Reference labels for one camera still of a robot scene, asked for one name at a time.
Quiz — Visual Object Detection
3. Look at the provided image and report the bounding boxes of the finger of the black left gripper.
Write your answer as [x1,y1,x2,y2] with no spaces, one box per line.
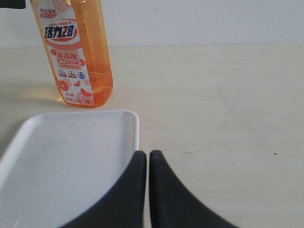
[0,0,26,10]

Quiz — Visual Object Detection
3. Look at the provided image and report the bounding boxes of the white rectangular plastic tray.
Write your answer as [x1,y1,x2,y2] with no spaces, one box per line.
[0,110,139,228]

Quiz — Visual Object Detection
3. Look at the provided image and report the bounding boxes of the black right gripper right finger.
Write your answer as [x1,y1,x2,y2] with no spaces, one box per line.
[149,150,236,228]

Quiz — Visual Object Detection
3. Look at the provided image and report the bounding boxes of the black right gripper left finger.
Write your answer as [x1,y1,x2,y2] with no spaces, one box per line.
[62,151,146,228]

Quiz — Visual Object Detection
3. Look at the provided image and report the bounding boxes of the orange dish soap bottle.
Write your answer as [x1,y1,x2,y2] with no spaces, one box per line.
[30,0,113,107]

